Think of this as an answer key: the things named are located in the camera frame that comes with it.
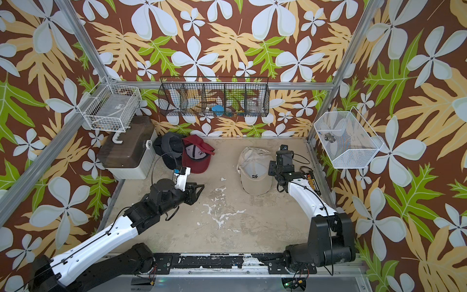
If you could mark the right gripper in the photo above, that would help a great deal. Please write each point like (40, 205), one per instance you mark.
(272, 166)

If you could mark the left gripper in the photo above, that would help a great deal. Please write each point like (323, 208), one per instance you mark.
(190, 191)

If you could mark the beige baseball cap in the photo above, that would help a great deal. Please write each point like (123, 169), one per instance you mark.
(253, 167)

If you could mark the red baseball cap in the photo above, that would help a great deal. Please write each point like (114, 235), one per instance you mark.
(197, 154)

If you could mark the dark grey baseball cap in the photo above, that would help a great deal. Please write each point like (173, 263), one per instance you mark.
(177, 147)

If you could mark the black baseball cap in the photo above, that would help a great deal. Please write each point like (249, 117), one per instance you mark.
(162, 146)

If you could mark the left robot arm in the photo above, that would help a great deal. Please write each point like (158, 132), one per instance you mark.
(83, 268)

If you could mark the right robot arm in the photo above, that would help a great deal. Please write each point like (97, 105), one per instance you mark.
(331, 234)

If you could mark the black parallel charging board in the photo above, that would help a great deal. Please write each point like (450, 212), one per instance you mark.
(309, 174)

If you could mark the white box with brown lid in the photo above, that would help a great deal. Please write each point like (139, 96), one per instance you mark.
(129, 155)

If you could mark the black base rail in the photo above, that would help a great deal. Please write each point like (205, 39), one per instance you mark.
(270, 263)

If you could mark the black wire wall basket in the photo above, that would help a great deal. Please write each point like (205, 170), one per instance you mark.
(215, 96)

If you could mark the white wire wall basket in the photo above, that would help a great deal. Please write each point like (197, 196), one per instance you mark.
(110, 106)

